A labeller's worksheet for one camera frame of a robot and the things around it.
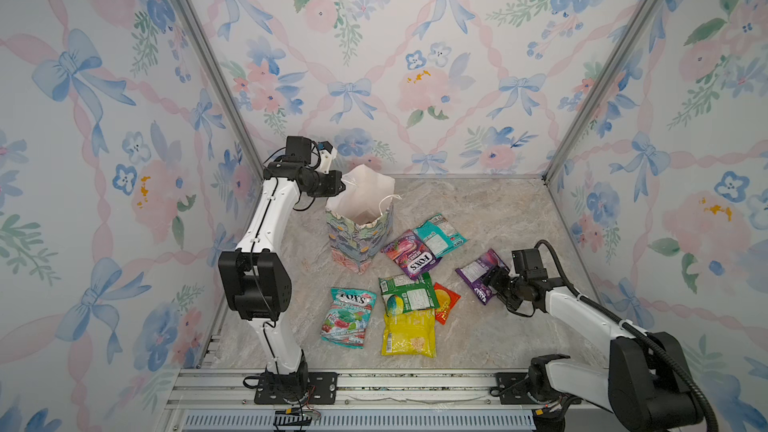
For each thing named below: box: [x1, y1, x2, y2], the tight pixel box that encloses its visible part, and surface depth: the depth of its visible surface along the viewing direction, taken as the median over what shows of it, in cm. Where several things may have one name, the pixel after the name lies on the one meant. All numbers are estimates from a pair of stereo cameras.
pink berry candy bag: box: [380, 230, 443, 281], surface depth 97 cm
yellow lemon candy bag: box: [381, 309, 437, 358], surface depth 82 cm
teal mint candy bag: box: [412, 213, 469, 259], surface depth 102 cm
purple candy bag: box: [455, 248, 510, 306], surface depth 93 cm
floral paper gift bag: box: [325, 164, 402, 274], surface depth 87 cm
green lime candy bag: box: [378, 272, 440, 317], surface depth 89 cm
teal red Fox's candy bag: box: [320, 287, 377, 349], surface depth 84 cm
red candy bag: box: [434, 282, 461, 325], surface depth 89 cm
